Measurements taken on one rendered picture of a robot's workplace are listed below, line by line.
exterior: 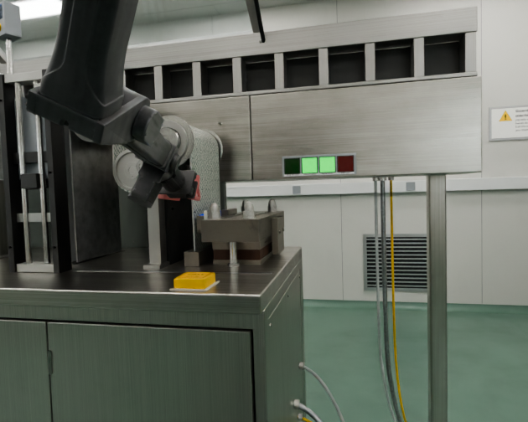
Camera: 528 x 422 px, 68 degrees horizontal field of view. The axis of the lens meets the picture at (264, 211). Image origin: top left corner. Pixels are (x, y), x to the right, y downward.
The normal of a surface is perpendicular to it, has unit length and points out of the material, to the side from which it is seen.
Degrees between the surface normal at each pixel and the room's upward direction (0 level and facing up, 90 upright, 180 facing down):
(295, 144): 90
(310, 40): 90
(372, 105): 90
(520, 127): 90
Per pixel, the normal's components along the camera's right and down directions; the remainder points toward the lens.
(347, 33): -0.22, 0.06
